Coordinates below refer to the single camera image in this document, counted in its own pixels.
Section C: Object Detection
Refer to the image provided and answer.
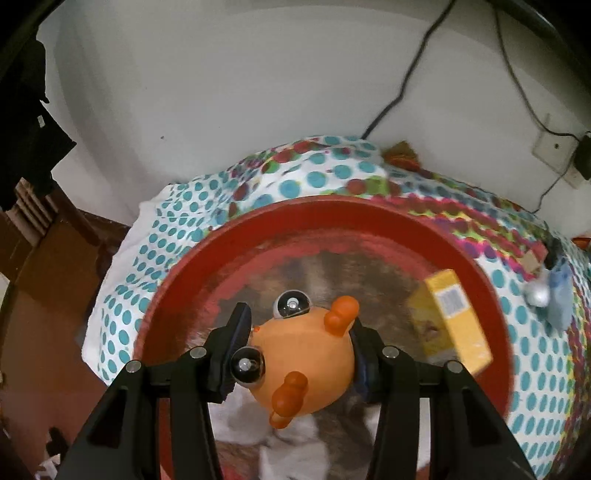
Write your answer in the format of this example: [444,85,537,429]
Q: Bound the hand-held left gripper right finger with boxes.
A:
[348,320,539,480]

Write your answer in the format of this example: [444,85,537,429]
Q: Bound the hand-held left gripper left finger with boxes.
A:
[58,302,254,480]

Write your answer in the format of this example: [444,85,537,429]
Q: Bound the orange rubber toy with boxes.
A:
[231,290,362,430]

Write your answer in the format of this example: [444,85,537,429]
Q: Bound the yellow cardboard box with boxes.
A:
[406,269,492,374]

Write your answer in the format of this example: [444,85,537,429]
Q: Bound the white sock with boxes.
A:
[210,390,384,480]

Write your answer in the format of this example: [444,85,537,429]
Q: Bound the red round basin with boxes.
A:
[131,195,511,480]

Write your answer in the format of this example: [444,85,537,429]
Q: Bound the polka dot tablecloth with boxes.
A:
[82,134,591,480]

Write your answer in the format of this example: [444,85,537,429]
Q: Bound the grey rounded toy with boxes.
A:
[523,277,552,308]

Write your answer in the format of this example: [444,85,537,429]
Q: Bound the red candy wrapper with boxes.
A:
[383,141,423,169]

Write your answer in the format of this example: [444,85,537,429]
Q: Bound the black plastic bag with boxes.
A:
[542,235,571,268]

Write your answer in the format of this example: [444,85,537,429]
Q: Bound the brown radiator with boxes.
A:
[14,178,56,232]

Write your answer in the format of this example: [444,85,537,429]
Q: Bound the dark puffer jacket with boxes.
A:
[0,14,77,210]

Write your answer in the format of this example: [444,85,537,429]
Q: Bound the black charger adapter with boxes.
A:
[574,131,591,181]

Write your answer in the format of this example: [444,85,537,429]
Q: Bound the thin black charger cable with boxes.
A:
[533,161,575,213]

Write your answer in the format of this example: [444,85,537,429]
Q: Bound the thick black power cable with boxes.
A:
[360,0,458,139]

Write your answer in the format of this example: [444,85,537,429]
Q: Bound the white wall socket plate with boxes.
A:
[564,164,591,189]
[532,128,580,175]

